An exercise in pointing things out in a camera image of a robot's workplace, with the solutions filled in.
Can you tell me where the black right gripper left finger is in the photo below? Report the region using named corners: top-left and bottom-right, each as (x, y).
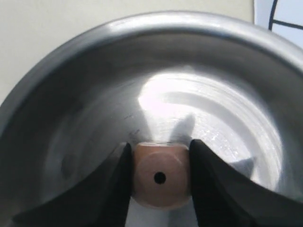
top-left (13, 142), bottom-right (132, 227)

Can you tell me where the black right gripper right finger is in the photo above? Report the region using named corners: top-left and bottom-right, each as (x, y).
top-left (189, 140), bottom-right (303, 227)

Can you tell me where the stainless steel bowl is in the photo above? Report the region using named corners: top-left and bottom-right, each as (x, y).
top-left (0, 11), bottom-right (303, 227)

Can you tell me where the wooden die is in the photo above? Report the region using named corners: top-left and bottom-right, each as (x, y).
top-left (132, 142), bottom-right (190, 210)

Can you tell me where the printed paper game board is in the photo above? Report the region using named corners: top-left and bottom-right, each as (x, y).
top-left (254, 0), bottom-right (303, 30)

